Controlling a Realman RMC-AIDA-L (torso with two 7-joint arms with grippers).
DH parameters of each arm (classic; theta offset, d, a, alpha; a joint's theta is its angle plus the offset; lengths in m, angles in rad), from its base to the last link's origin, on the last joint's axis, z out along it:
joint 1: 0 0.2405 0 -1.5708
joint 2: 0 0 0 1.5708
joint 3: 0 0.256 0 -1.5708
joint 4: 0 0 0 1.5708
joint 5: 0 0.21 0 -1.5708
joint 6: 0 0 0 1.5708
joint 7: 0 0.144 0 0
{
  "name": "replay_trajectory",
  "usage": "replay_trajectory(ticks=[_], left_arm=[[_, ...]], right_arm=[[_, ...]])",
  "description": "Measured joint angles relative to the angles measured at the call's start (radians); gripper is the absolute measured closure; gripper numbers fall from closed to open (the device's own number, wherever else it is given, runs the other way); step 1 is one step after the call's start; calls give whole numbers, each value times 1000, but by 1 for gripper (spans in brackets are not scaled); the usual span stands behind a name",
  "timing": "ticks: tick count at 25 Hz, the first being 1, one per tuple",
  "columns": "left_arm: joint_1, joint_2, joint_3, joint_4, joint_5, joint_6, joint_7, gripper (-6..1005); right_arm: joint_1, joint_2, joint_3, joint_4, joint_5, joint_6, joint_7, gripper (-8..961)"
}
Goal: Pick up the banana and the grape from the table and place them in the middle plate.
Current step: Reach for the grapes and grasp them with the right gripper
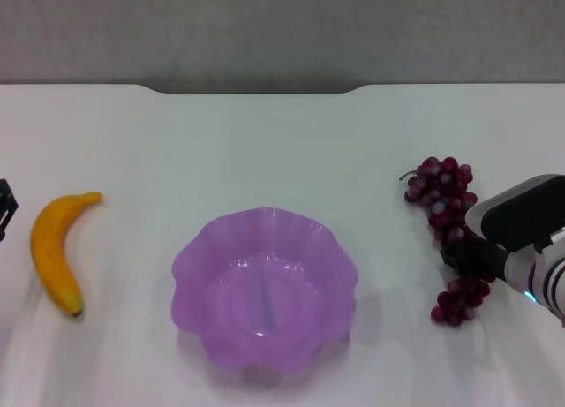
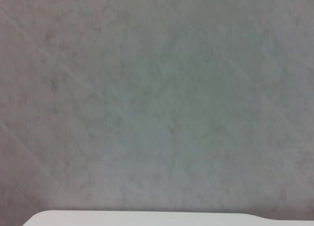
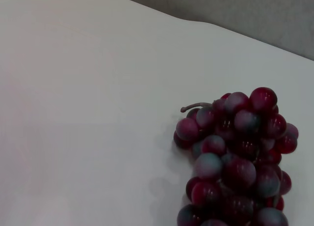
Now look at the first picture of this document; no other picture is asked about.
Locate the white black wrist camera housing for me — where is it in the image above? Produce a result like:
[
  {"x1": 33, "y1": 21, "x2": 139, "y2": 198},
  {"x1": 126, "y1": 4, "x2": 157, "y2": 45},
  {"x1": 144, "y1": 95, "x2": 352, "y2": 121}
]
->
[{"x1": 465, "y1": 173, "x2": 565, "y2": 254}]

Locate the dark red grape bunch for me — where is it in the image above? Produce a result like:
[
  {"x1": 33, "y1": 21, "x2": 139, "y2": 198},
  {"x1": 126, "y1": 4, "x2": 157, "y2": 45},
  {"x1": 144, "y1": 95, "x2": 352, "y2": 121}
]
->
[{"x1": 399, "y1": 155, "x2": 498, "y2": 327}]

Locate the yellow banana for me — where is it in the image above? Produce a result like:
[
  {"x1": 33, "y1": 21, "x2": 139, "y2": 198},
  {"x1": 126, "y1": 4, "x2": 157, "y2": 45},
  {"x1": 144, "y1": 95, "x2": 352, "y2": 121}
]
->
[{"x1": 29, "y1": 191, "x2": 103, "y2": 319}]

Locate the purple wavy plastic plate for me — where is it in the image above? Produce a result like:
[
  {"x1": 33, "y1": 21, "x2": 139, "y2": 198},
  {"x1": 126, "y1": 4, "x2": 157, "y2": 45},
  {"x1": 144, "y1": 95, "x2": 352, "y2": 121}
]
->
[{"x1": 170, "y1": 207, "x2": 358, "y2": 373}]

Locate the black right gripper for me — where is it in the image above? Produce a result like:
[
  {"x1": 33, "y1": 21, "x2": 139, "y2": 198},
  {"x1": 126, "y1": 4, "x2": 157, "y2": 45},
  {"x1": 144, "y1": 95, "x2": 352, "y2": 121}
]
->
[{"x1": 440, "y1": 229, "x2": 509, "y2": 281}]

